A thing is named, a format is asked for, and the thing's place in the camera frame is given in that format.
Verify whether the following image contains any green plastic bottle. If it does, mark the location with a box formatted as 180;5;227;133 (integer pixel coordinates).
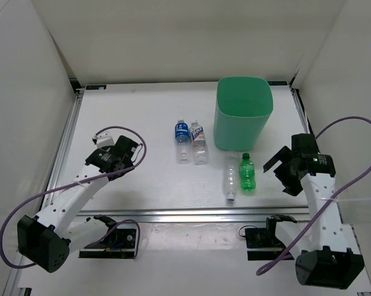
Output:
240;153;256;194

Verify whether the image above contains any clear plastic bottle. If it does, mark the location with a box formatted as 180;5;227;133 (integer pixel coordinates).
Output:
223;152;238;202

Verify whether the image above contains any blue label plastic bottle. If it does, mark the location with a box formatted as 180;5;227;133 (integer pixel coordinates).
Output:
174;118;191;164

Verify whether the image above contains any white label plastic bottle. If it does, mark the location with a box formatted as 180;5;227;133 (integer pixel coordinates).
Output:
189;120;208;165

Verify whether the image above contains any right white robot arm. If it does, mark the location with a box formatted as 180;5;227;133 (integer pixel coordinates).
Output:
259;133;364;290

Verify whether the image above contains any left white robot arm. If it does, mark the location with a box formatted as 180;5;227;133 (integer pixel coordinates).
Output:
17;136;139;273

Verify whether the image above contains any green plastic bin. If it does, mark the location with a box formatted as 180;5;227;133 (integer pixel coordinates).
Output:
214;76;273;151

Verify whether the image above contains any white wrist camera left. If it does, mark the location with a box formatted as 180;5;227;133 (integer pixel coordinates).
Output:
92;131;115;149

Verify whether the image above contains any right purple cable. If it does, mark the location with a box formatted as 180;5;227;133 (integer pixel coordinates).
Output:
255;116;371;277

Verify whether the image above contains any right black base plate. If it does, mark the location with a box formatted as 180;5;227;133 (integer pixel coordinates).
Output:
238;225;285;261

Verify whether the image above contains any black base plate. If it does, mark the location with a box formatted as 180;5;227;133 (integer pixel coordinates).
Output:
238;225;285;261
78;224;139;260

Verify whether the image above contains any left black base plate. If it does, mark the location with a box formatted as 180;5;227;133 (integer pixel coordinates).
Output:
78;224;139;260

